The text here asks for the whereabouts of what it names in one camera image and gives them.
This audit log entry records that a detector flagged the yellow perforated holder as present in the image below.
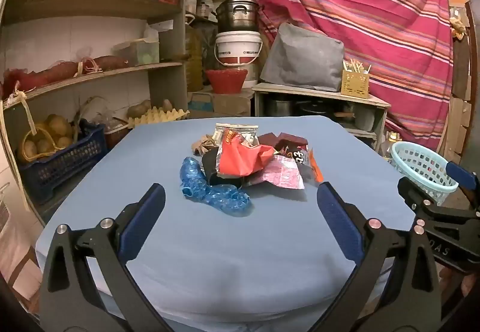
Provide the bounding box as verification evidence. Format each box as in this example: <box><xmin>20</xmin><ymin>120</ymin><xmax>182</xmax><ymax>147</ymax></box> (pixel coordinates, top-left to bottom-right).
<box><xmin>340</xmin><ymin>69</ymin><xmax>371</xmax><ymax>99</ymax></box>

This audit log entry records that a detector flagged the clear plastic bag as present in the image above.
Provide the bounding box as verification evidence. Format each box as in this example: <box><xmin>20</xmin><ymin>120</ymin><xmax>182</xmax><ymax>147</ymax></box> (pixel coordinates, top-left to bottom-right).
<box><xmin>77</xmin><ymin>97</ymin><xmax>113</xmax><ymax>130</ymax></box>

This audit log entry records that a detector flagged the crushed blue plastic bottle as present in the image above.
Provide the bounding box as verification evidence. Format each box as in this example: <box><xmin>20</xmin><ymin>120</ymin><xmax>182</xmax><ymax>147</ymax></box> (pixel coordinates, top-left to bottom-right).
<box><xmin>179</xmin><ymin>157</ymin><xmax>253</xmax><ymax>217</ymax></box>

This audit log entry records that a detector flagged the white lower bucket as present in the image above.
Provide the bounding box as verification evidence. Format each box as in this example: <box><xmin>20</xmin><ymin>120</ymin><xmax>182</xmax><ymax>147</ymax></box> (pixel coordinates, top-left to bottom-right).
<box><xmin>240</xmin><ymin>62</ymin><xmax>260</xmax><ymax>89</ymax></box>

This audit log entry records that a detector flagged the red wrapper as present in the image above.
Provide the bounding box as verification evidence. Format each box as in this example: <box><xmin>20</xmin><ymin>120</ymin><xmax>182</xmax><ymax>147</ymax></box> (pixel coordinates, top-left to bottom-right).
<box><xmin>218</xmin><ymin>131</ymin><xmax>275</xmax><ymax>176</ymax></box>

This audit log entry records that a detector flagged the yellow wicker basket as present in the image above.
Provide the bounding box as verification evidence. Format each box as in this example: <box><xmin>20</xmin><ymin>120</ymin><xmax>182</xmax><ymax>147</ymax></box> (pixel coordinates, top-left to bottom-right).
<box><xmin>18</xmin><ymin>124</ymin><xmax>74</xmax><ymax>164</ymax></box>

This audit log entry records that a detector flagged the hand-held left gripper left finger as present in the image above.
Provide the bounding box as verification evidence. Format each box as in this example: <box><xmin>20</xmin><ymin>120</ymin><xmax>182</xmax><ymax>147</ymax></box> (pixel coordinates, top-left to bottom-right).
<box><xmin>38</xmin><ymin>183</ymin><xmax>173</xmax><ymax>332</ymax></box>

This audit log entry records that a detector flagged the small brown wicker basket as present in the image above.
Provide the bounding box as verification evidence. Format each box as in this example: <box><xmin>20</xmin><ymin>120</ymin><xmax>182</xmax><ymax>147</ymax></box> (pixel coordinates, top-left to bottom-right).
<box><xmin>105</xmin><ymin>124</ymin><xmax>132</xmax><ymax>149</ymax></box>

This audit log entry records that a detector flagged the low wooden cabinet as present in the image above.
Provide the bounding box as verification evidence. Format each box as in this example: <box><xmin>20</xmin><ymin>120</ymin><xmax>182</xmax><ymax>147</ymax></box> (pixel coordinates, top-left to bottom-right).
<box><xmin>252</xmin><ymin>82</ymin><xmax>391</xmax><ymax>164</ymax></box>

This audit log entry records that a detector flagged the dark brown packet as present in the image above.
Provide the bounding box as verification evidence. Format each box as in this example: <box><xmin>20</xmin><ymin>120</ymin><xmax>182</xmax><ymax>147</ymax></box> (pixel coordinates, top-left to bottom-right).
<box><xmin>258</xmin><ymin>133</ymin><xmax>279</xmax><ymax>151</ymax></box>

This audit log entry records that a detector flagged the yellow hanging ornament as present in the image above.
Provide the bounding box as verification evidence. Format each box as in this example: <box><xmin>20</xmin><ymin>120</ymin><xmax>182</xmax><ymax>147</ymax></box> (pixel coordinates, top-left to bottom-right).
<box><xmin>452</xmin><ymin>15</ymin><xmax>468</xmax><ymax>41</ymax></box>

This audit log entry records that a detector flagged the grey jug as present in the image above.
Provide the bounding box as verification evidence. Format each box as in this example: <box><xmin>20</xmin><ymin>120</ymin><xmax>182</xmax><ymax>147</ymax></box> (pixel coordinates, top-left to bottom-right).
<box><xmin>354</xmin><ymin>105</ymin><xmax>376</xmax><ymax>132</ymax></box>

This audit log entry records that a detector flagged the silver snack packet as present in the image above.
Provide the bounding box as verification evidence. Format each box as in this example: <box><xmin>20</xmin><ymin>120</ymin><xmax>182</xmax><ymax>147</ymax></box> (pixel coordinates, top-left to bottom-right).
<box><xmin>214</xmin><ymin>123</ymin><xmax>259</xmax><ymax>147</ymax></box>

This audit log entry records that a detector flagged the brown paper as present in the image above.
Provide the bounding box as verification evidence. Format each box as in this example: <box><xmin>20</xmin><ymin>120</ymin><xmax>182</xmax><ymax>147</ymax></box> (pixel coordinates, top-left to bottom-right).
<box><xmin>191</xmin><ymin>134</ymin><xmax>219</xmax><ymax>155</ymax></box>

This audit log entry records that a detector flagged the blue table cloth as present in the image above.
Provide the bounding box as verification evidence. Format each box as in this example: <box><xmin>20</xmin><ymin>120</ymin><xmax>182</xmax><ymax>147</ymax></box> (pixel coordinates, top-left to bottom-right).
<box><xmin>35</xmin><ymin>115</ymin><xmax>443</xmax><ymax>332</ymax></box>

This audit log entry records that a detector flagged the red mesh bag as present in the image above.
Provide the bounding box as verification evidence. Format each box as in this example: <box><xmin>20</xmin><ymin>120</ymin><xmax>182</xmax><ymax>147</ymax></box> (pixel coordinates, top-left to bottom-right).
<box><xmin>2</xmin><ymin>69</ymin><xmax>24</xmax><ymax>93</ymax></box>

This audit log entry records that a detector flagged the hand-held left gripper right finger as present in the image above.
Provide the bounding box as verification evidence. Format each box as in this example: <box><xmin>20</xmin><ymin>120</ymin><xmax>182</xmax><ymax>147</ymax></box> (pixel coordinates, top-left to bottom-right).
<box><xmin>317</xmin><ymin>182</ymin><xmax>443</xmax><ymax>332</ymax></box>

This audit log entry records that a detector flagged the steel cooking pot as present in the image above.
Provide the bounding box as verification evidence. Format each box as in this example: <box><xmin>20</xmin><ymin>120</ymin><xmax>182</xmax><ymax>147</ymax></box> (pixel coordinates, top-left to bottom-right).
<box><xmin>214</xmin><ymin>0</ymin><xmax>261</xmax><ymax>33</ymax></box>

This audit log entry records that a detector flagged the light blue plastic basket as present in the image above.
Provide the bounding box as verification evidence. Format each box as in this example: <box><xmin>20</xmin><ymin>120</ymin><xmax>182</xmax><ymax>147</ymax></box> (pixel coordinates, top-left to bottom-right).
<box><xmin>390</xmin><ymin>142</ymin><xmax>460</xmax><ymax>205</ymax></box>

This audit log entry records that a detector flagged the blue plastic crate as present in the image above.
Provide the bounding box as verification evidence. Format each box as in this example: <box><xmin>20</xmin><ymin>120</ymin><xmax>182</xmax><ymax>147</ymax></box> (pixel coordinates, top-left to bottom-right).
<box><xmin>19</xmin><ymin>123</ymin><xmax>107</xmax><ymax>205</ymax></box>

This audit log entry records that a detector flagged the dark frying pan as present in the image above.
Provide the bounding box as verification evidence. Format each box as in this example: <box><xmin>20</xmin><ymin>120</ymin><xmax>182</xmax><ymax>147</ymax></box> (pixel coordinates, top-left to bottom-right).
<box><xmin>296</xmin><ymin>100</ymin><xmax>334</xmax><ymax>117</ymax></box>

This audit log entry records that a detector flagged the pink wrapper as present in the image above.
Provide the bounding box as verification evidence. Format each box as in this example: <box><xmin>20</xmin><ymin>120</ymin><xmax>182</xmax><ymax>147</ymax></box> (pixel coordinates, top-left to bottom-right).
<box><xmin>245</xmin><ymin>155</ymin><xmax>305</xmax><ymax>190</ymax></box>

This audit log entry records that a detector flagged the red round basket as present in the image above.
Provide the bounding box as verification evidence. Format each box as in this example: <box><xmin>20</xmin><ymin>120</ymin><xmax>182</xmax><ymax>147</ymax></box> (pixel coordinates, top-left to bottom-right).
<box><xmin>205</xmin><ymin>69</ymin><xmax>249</xmax><ymax>94</ymax></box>

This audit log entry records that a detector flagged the large yellow oil bottle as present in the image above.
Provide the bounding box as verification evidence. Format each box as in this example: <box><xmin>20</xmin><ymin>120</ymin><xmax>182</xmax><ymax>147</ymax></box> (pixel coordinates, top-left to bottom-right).
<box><xmin>185</xmin><ymin>15</ymin><xmax>205</xmax><ymax>93</ymax></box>

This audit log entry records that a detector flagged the black orange snack wrapper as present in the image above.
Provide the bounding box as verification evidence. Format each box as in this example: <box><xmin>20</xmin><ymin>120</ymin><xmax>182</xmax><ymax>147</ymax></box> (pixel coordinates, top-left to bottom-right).
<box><xmin>285</xmin><ymin>146</ymin><xmax>324</xmax><ymax>183</ymax></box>

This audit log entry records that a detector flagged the large brown potato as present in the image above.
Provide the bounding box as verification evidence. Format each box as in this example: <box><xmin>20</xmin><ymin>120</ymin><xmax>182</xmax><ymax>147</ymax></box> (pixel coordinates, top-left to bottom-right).
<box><xmin>47</xmin><ymin>114</ymin><xmax>73</xmax><ymax>137</ymax></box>

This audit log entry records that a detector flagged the person's right hand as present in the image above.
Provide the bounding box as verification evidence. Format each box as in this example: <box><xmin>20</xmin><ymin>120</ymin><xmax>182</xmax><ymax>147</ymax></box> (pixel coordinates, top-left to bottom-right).
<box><xmin>437</xmin><ymin>267</ymin><xmax>475</xmax><ymax>297</ymax></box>

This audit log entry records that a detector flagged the brown cardboard box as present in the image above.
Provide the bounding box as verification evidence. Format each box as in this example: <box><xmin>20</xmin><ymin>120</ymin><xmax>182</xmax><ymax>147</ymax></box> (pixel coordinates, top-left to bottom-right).
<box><xmin>187</xmin><ymin>90</ymin><xmax>254</xmax><ymax>117</ymax></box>

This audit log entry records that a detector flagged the clear plastic container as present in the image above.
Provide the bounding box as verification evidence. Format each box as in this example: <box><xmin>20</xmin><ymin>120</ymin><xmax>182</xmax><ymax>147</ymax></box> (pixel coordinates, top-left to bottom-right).
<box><xmin>114</xmin><ymin>37</ymin><xmax>160</xmax><ymax>66</ymax></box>

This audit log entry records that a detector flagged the wooden shelving unit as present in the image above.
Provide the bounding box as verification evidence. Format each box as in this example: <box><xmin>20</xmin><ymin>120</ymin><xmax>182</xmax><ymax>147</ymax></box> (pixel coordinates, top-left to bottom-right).
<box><xmin>0</xmin><ymin>0</ymin><xmax>189</xmax><ymax>228</ymax></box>

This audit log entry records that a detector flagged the sweet potato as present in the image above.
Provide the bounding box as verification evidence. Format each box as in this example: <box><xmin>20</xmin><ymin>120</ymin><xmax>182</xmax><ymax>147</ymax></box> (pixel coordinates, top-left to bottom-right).
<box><xmin>22</xmin><ymin>61</ymin><xmax>81</xmax><ymax>87</ymax></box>
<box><xmin>90</xmin><ymin>55</ymin><xmax>130</xmax><ymax>72</ymax></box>

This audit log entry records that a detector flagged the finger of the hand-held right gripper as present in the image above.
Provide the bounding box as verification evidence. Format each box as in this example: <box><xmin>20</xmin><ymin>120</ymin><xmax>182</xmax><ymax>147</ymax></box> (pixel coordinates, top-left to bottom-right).
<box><xmin>445</xmin><ymin>162</ymin><xmax>480</xmax><ymax>205</ymax></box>
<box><xmin>397</xmin><ymin>176</ymin><xmax>451</xmax><ymax>213</ymax></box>

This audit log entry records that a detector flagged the dark red packet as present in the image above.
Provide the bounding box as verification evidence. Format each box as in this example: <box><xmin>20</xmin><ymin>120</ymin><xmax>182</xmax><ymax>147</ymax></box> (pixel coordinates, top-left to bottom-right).
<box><xmin>275</xmin><ymin>132</ymin><xmax>308</xmax><ymax>148</ymax></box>

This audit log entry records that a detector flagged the grey cloth cover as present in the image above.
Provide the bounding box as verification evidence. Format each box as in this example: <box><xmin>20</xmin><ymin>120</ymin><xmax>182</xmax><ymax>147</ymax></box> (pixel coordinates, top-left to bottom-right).
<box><xmin>260</xmin><ymin>22</ymin><xmax>345</xmax><ymax>93</ymax></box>

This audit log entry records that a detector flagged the white plastic bucket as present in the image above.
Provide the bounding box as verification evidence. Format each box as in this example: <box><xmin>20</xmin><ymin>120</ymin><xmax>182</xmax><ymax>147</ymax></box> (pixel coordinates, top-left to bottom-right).
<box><xmin>214</xmin><ymin>31</ymin><xmax>262</xmax><ymax>67</ymax></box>

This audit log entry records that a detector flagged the pink striped cloth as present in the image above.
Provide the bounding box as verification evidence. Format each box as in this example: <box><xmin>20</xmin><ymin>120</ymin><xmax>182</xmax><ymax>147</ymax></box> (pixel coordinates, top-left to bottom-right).
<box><xmin>240</xmin><ymin>0</ymin><xmax>456</xmax><ymax>153</ymax></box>

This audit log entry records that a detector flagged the yellow egg tray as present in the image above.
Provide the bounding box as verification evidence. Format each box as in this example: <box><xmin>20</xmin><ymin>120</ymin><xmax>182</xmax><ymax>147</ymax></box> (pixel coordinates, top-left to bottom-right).
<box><xmin>127</xmin><ymin>107</ymin><xmax>190</xmax><ymax>129</ymax></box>

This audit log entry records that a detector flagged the cream cloth strip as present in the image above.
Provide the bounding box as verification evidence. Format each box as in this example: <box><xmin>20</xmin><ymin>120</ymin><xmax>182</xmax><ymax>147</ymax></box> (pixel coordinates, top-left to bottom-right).
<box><xmin>4</xmin><ymin>90</ymin><xmax>37</xmax><ymax>138</ymax></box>

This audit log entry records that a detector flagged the small steel pot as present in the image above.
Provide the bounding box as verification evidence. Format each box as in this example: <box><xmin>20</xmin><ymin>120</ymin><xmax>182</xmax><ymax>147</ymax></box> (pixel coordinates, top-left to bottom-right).
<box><xmin>267</xmin><ymin>97</ymin><xmax>293</xmax><ymax>117</ymax></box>

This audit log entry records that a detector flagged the small clear oil bottle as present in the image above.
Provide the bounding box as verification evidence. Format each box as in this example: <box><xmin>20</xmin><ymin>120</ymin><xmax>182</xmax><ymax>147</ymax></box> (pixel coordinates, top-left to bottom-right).
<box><xmin>385</xmin><ymin>131</ymin><xmax>401</xmax><ymax>159</ymax></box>

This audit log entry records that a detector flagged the bundle of wooden sticks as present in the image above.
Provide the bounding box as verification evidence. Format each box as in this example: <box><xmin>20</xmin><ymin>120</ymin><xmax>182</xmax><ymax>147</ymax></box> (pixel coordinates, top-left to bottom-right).
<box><xmin>343</xmin><ymin>58</ymin><xmax>372</xmax><ymax>74</ymax></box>

